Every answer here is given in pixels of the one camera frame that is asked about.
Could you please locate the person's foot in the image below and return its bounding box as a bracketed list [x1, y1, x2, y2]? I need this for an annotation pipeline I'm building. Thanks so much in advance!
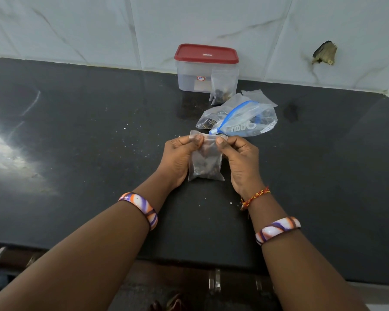
[149, 292, 184, 311]

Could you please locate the large clear blue-zip bag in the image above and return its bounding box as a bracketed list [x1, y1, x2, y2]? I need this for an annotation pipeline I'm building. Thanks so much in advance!
[195, 93, 278, 137]

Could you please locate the orange purple white bangle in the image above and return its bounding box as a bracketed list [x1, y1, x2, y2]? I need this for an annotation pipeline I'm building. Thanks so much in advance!
[255, 216, 301, 247]
[118, 192, 159, 232]

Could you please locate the person's right forearm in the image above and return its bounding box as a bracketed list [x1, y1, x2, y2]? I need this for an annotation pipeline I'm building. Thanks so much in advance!
[246, 197, 370, 311]

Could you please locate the person's right hand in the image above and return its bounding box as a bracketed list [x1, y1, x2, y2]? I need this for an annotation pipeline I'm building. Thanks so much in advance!
[215, 136, 266, 200]

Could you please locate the red-lidded clear plastic container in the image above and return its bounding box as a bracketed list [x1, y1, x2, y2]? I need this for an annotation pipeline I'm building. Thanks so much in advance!
[176, 61, 240, 93]

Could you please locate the red yellow thread bracelet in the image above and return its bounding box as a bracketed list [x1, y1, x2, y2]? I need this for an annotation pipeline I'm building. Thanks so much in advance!
[239, 187, 271, 212]

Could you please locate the dark cabinet front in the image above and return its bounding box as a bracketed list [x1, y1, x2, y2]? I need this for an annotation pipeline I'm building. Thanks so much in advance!
[0, 242, 279, 311]

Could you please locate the person's left hand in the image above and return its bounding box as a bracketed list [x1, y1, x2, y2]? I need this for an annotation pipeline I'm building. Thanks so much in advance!
[155, 134, 204, 191]

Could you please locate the person's left forearm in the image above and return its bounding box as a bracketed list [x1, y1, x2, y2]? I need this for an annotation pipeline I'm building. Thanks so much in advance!
[0, 178, 169, 311]

